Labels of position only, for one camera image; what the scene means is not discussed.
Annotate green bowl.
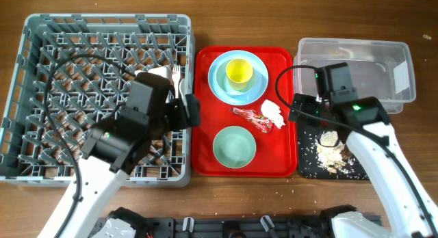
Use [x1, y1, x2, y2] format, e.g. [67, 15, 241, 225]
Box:
[212, 126, 257, 169]

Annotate yellow plastic cup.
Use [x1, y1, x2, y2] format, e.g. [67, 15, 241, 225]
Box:
[226, 59, 253, 90]

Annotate red candy wrapper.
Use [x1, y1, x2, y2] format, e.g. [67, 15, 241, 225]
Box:
[230, 107, 273, 133]

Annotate white plastic spoon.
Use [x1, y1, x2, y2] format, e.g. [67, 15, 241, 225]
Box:
[179, 78, 185, 103]

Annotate light blue plate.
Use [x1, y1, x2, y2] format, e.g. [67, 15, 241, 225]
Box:
[208, 50, 269, 106]

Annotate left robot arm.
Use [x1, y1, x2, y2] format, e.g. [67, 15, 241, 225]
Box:
[40, 72, 201, 237]

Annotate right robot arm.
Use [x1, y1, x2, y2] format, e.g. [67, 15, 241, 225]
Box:
[287, 62, 437, 237]

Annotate rice and food scraps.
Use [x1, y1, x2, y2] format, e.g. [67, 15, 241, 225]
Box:
[315, 131, 354, 174]

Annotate crumpled white tissue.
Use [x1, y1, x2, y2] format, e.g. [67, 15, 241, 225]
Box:
[261, 100, 285, 129]

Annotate light blue bowl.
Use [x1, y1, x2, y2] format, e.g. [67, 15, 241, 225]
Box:
[216, 59, 257, 96]

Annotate black waste tray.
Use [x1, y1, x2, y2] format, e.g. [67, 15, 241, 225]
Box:
[297, 124, 368, 180]

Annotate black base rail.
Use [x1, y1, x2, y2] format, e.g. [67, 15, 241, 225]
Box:
[88, 214, 383, 238]

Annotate red plastic tray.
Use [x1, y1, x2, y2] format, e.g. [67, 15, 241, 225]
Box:
[191, 46, 298, 178]

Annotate white plastic fork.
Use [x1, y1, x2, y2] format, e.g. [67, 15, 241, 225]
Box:
[172, 64, 181, 98]

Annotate grey dishwasher rack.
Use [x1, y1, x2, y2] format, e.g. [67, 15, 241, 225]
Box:
[1, 14, 195, 187]

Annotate clear plastic bin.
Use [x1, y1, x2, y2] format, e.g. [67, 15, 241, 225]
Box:
[294, 38, 416, 114]

